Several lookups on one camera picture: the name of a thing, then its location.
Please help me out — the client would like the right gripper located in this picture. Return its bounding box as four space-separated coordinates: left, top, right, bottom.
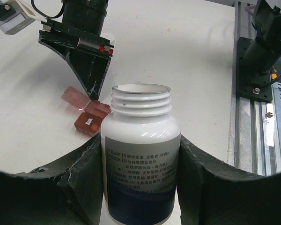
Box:
39 0 114 100

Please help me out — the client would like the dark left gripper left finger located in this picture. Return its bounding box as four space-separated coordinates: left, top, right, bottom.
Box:
0 135 103 225

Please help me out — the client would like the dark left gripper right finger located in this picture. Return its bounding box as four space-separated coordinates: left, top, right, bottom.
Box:
177 137 281 225

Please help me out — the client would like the red pill box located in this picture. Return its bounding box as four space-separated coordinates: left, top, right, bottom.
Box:
61 86 111 137

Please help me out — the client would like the white pill bottle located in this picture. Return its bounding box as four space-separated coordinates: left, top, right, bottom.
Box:
100 83 181 225

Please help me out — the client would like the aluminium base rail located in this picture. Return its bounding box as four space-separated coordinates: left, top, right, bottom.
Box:
229 0 274 176

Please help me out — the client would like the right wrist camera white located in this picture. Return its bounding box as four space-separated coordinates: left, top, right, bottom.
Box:
0 0 46 35

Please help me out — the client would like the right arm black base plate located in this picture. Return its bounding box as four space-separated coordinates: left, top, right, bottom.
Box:
236 37 274 103

